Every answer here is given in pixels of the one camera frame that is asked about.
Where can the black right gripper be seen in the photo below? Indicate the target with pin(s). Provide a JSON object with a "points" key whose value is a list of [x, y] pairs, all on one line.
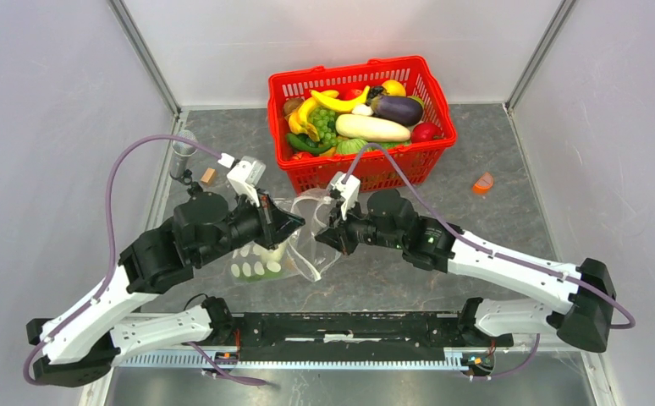
{"points": [[338, 234]]}

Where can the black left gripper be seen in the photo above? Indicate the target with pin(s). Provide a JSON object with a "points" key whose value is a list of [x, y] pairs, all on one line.
{"points": [[277, 220]]}

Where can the clear zip top bag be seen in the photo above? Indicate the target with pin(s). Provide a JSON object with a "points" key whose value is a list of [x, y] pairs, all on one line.
{"points": [[301, 253]]}

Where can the purple eggplant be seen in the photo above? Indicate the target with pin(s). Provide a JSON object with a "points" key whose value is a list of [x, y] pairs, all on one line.
{"points": [[400, 109]]}

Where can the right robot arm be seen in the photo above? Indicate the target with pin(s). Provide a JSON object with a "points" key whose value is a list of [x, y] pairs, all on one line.
{"points": [[571, 301]]}

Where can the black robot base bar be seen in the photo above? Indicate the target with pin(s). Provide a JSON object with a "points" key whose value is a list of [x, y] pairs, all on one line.
{"points": [[350, 336]]}

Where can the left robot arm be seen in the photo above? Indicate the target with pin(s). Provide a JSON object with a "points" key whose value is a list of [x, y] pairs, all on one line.
{"points": [[85, 343]]}

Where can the red plastic basket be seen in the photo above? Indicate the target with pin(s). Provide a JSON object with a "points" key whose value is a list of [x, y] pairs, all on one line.
{"points": [[370, 165]]}

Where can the small wooden block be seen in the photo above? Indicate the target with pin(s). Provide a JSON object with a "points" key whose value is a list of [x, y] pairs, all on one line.
{"points": [[209, 176]]}

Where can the dark green cucumber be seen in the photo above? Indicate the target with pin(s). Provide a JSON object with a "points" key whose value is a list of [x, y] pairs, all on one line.
{"points": [[303, 143]]}

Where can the white long squash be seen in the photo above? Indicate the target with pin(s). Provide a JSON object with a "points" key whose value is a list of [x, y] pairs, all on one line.
{"points": [[371, 129]]}

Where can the yellow banana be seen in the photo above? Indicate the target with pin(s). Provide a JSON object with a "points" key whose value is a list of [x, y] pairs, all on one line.
{"points": [[337, 105], [298, 119]]}

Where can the green grape bunch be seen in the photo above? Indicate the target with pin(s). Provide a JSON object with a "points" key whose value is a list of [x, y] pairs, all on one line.
{"points": [[324, 122]]}

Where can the red apple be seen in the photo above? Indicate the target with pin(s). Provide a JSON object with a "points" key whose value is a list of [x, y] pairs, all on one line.
{"points": [[425, 132]]}

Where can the orange slice toy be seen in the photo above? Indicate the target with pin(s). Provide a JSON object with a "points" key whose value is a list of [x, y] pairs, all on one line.
{"points": [[483, 184]]}

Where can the yellow lemon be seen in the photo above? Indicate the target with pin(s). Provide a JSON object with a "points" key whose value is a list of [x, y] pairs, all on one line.
{"points": [[393, 88]]}

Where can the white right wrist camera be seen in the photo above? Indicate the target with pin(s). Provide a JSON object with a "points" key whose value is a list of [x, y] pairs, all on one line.
{"points": [[344, 187]]}

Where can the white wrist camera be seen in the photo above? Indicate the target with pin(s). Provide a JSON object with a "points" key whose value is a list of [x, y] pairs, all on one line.
{"points": [[344, 187], [243, 175]]}

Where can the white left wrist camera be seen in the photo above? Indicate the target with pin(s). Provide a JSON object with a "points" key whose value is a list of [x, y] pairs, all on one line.
{"points": [[243, 175]]}

